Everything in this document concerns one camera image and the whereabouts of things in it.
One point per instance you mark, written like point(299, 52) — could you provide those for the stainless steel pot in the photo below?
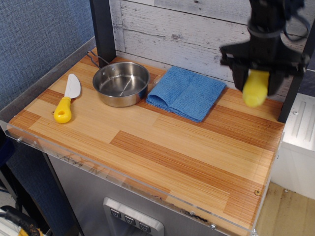
point(120, 84)

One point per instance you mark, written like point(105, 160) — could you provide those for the stainless steel cabinet front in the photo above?
point(86, 193)

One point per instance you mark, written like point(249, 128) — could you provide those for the yellow black object bottom left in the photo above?
point(15, 223)

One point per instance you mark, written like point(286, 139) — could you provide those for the clear acrylic table guard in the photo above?
point(163, 168)

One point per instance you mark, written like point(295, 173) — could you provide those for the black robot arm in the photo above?
point(269, 17)

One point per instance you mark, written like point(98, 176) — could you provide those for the black vertical post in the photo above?
point(103, 29)
point(297, 80)

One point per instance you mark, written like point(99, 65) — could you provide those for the blue folded cloth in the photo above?
point(185, 93)

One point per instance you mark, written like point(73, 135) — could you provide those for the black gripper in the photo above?
point(263, 54)

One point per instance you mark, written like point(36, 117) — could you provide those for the white ribbed side appliance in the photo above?
point(294, 167)

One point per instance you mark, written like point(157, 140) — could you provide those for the silver button control panel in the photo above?
point(133, 217)

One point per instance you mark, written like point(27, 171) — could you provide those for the yellow plastic squeeze bottle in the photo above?
point(255, 89)

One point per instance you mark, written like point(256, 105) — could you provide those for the black right vertical post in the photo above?
point(297, 80)

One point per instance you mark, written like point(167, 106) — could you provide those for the yellow handled toy knife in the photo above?
point(62, 113)

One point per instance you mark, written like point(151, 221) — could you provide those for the black left vertical post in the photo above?
point(103, 29)

